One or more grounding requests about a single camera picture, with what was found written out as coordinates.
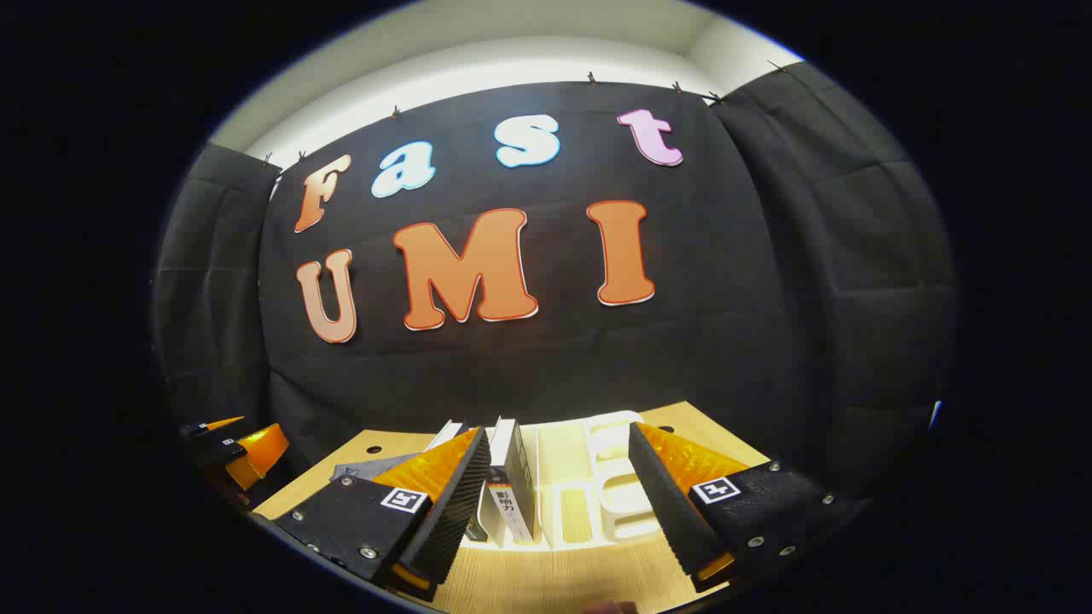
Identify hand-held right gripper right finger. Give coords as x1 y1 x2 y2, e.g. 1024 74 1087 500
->
628 421 871 594

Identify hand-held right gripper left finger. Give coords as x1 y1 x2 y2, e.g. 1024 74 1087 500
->
271 426 493 602

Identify white plastic bookshelf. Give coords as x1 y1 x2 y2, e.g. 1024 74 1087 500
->
427 411 677 551

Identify white portrait cover book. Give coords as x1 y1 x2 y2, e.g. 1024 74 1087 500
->
476 417 540 547

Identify grey schoolbag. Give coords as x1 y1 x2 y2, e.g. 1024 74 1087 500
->
331 452 421 484

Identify row of small backdrop clips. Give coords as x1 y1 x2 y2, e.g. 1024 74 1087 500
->
263 60 790 167

